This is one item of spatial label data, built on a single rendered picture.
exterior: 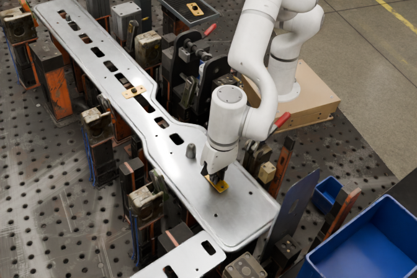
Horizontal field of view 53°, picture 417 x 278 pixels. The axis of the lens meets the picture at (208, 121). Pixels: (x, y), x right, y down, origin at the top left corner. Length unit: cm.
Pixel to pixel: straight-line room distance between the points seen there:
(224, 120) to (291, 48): 76
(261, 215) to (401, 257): 37
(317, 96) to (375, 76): 170
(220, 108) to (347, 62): 268
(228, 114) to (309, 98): 93
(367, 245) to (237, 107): 52
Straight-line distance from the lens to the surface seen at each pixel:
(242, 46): 105
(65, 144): 177
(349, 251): 119
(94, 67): 163
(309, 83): 196
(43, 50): 169
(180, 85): 159
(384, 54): 384
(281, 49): 171
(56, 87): 174
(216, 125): 102
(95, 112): 139
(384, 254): 123
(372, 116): 319
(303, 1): 124
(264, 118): 100
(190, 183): 125
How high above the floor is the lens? 202
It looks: 46 degrees down
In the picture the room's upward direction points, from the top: 7 degrees clockwise
